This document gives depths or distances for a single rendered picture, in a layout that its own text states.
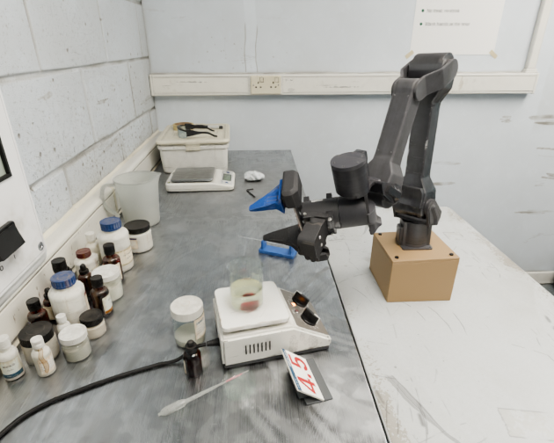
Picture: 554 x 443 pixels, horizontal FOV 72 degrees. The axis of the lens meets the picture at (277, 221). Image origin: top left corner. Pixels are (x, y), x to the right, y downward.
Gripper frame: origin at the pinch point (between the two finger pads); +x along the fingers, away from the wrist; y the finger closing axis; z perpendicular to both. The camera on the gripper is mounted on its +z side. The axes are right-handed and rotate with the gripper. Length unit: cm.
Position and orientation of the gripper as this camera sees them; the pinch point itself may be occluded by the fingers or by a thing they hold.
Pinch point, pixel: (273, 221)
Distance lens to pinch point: 71.2
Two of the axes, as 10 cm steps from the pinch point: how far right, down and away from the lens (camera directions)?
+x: -9.6, 1.3, 2.5
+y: 2.7, 6.5, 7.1
